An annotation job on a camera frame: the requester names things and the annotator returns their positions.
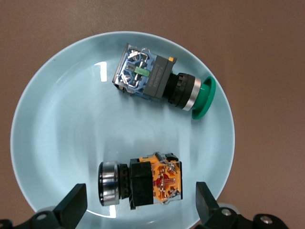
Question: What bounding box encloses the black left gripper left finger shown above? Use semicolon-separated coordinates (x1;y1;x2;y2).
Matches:
0;183;88;229

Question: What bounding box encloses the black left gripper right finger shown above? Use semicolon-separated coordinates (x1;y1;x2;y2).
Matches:
194;181;291;229

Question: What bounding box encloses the light blue round plate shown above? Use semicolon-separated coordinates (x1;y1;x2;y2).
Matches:
10;31;236;229

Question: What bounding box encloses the green push button switch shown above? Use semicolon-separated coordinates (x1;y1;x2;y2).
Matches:
112;42;217;121

